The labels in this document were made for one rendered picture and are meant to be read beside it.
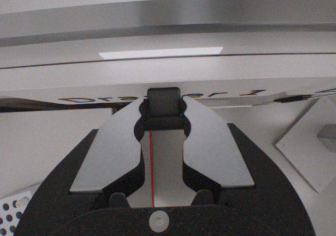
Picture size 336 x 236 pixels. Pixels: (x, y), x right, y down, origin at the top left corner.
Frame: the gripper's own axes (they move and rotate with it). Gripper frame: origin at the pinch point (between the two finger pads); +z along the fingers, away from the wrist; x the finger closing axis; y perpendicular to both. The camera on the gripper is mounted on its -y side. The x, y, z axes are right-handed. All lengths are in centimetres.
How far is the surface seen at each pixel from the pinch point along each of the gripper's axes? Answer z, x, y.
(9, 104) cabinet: 24, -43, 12
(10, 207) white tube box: 0.8, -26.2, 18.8
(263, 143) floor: 62, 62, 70
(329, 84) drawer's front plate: 2.9, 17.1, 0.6
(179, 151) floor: 61, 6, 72
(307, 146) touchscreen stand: 58, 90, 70
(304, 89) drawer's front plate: 5.4, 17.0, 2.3
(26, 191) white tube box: 2.3, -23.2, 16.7
